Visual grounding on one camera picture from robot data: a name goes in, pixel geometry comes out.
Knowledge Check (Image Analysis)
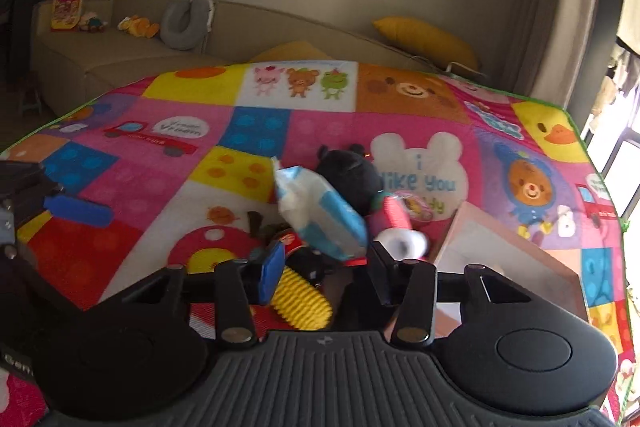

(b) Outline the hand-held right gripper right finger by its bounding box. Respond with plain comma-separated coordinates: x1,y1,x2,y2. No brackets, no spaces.
366,241,546,349

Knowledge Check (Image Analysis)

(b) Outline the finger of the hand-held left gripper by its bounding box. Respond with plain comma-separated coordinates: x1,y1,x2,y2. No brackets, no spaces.
42,193,115,229

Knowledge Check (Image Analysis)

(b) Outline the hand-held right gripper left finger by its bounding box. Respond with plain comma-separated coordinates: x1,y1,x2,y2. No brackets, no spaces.
107,240,287,349

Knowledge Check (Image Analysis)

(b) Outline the white and blue tissue pack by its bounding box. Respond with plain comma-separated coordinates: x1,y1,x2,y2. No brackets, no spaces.
270,156,372,264

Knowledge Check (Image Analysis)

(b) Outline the black plush toy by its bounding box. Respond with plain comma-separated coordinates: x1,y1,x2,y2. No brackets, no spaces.
315,144,387,216

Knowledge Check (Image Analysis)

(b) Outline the pink and white cardboard box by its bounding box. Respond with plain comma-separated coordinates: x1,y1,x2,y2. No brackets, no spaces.
432,202,589,339

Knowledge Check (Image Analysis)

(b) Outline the black object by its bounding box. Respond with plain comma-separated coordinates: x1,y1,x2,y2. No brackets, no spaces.
286,247,327,289

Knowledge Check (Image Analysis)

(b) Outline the white tape roll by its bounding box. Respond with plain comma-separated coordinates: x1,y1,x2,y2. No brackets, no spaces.
375,227,430,261

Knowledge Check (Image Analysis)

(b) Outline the yellow spiky roller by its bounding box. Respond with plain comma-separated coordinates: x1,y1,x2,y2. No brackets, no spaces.
272,267,335,331

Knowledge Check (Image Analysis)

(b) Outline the pink round donut-print tin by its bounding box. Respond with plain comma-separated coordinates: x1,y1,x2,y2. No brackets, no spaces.
372,189,437,234

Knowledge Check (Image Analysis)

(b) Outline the colourful printed play mat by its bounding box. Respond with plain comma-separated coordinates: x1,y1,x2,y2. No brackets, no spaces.
0,59,637,427

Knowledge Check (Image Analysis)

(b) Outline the beige sofa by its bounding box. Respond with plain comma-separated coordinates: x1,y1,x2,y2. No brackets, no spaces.
30,0,487,118

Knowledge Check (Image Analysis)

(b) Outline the red and yellow bag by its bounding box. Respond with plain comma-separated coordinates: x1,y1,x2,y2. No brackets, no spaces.
50,0,84,32

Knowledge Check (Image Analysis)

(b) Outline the small multicoloured plush toy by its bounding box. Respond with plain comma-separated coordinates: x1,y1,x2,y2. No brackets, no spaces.
77,11,109,33

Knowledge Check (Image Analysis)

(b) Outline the orange plush toy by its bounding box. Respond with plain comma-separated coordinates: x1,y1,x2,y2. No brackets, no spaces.
117,14,161,39

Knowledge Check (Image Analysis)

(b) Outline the grey neck pillow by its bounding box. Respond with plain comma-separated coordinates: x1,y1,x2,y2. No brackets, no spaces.
160,0,216,52

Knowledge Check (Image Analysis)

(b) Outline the yellow pillow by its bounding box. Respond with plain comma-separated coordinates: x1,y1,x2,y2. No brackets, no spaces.
249,40,333,64
372,17,482,71

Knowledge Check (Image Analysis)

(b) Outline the beige hanging garment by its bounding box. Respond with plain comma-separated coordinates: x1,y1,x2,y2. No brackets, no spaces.
591,74,640,144

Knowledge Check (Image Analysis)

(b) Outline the grey curtain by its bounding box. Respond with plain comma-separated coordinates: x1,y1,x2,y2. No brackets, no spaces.
530,0,632,120

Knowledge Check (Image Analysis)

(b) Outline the white cable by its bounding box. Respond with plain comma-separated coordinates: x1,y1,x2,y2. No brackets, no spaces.
409,54,487,78

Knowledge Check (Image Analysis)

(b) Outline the black window frame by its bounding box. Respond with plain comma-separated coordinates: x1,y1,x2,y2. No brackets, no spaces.
582,122,640,220

